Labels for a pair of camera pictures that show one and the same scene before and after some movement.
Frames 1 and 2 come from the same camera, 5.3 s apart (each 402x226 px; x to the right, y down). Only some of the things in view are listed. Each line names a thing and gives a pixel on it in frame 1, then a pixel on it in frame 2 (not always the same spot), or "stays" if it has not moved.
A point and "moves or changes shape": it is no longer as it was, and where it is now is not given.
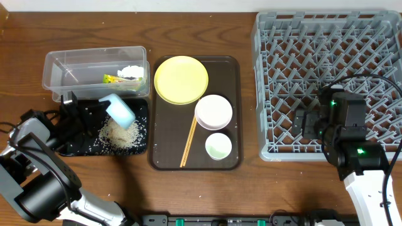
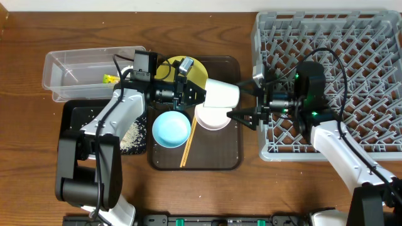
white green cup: [218, 145] to [221, 94]
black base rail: [237, 220] stays
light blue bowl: [120, 111] moves or changes shape
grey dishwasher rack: [298, 53] stays
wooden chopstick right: [190, 142] stays
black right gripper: [311, 117] to [263, 105]
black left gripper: [79, 116] to [181, 94]
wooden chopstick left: [187, 143] stays
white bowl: [213, 112] stays
